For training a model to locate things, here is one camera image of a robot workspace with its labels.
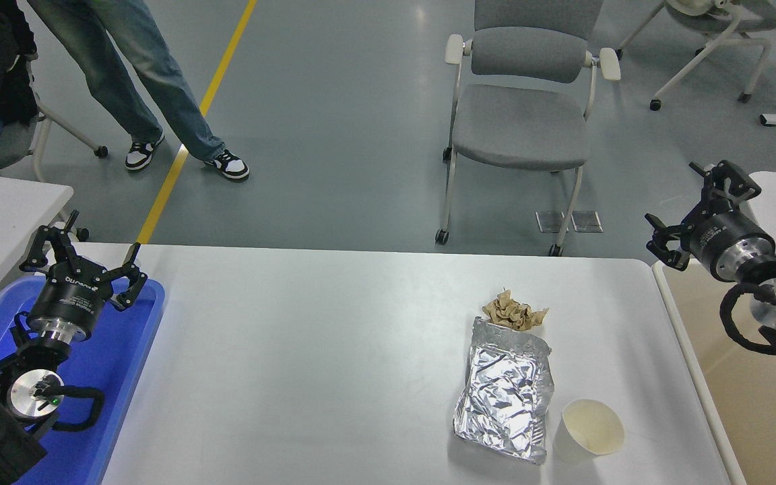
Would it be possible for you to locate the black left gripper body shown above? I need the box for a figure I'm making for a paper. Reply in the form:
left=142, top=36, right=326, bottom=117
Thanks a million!
left=28, top=267, right=115, bottom=332

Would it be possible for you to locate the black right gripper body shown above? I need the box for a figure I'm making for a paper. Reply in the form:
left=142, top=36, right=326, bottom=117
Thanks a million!
left=682, top=209, right=775, bottom=278

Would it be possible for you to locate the tan paper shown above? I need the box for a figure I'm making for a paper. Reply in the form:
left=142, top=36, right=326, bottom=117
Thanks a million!
left=482, top=290, right=549, bottom=332

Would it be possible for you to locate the grey padded armchair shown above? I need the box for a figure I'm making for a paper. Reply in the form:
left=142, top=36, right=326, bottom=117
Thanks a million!
left=435, top=0, right=622, bottom=257

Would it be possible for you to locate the white paper cup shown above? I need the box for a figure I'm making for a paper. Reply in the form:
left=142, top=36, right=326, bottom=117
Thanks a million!
left=553, top=399, right=626, bottom=465

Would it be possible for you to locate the silver foil tray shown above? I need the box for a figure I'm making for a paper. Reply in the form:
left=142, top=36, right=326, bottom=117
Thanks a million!
left=453, top=317, right=556, bottom=465

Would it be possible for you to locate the blue plastic tray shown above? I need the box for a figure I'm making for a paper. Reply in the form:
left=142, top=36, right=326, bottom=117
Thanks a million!
left=0, top=275, right=165, bottom=485

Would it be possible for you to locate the grey chair with white legs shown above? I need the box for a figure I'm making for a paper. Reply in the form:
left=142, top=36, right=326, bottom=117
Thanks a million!
left=0, top=54, right=110, bottom=184

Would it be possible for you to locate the white framed wheeled chair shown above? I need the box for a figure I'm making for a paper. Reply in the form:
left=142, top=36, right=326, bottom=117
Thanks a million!
left=614, top=0, right=776, bottom=112

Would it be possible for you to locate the standing person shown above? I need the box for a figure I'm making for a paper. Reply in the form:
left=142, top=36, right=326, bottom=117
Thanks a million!
left=26, top=0, right=251, bottom=183

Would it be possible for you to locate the large pale bin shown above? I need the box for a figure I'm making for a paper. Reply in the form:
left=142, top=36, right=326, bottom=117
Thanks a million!
left=652, top=259, right=776, bottom=485

